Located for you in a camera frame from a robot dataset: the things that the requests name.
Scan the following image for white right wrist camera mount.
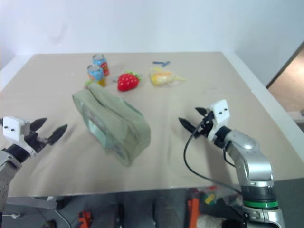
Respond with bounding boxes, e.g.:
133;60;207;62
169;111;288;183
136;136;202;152
206;99;232;142

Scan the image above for blue and red drink can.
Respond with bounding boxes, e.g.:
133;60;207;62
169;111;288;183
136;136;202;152
92;54;111;77

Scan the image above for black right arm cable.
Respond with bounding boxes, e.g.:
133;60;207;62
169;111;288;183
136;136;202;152
183;116;243;194

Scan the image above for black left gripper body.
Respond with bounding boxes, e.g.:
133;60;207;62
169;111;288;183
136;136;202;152
22;122;52;154

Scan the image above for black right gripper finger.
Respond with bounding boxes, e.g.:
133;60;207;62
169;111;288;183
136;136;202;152
195;107;210;117
178;117;197;133

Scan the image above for green fabric pouch bag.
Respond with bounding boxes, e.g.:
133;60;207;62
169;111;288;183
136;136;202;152
72;83;152;168

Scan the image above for blue and orange drink can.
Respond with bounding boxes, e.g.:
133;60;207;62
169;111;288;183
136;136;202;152
86;64;105;83

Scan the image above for white fuzzy cloth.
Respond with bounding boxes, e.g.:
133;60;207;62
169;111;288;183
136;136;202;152
196;214;226;228

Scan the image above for orange and black tool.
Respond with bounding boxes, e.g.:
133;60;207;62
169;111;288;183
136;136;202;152
77;209;94;228

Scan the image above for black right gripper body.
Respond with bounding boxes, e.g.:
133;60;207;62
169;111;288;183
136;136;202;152
193;110;216;139

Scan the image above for tall orange object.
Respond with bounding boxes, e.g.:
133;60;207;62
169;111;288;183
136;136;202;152
187;190;200;227

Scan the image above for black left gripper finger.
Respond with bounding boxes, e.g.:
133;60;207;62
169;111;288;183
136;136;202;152
30;117;48;131
47;123;68;146

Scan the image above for clear bag with yellow fruit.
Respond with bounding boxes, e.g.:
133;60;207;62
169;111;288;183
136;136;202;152
149;66;189;87

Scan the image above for small yellow object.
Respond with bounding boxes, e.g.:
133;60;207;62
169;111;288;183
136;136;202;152
204;193;216;205

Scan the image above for red strawberry plush toy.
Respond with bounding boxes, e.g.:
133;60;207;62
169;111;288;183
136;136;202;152
117;69;143;92

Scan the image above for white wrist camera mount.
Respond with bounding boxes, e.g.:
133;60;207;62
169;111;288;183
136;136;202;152
1;116;37;157
206;99;232;142

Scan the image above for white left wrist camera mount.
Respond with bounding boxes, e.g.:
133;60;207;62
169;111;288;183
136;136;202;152
1;116;37;157

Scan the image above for brown wooden door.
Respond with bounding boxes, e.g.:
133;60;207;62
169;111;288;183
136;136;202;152
266;40;304;89

